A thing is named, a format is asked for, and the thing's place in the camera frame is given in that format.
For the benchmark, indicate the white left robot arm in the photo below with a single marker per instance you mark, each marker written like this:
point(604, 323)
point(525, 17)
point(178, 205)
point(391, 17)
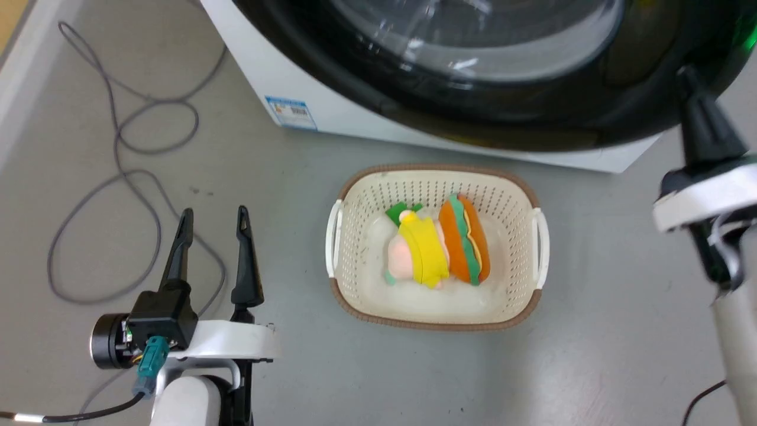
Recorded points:
point(186, 402)

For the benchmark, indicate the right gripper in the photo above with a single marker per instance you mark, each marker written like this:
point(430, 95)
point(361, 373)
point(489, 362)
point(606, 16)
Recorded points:
point(707, 201)

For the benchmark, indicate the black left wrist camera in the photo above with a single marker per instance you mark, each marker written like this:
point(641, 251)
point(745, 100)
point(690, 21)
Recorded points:
point(162, 316)

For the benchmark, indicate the plush hot dog toy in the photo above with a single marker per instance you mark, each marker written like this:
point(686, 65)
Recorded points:
point(458, 242)

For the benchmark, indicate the white washing machine body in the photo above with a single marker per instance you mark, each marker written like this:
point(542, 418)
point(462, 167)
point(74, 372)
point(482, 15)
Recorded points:
point(331, 100)

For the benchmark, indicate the black round washing machine door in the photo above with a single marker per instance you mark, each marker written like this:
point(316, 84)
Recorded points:
point(532, 112)

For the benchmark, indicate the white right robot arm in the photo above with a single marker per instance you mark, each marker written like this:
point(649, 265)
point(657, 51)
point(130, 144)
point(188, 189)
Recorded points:
point(739, 343)

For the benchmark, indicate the doll with yellow dress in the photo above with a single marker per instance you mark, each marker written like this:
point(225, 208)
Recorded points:
point(423, 251)

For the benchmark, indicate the blue energy label sticker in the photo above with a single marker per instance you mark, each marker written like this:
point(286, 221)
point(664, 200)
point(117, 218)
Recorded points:
point(291, 112)

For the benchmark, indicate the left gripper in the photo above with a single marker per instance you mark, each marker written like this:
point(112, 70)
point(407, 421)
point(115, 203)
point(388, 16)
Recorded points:
point(230, 340)

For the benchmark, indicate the cream plastic laundry basket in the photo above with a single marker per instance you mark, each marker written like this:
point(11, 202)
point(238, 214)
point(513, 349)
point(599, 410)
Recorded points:
point(414, 302)

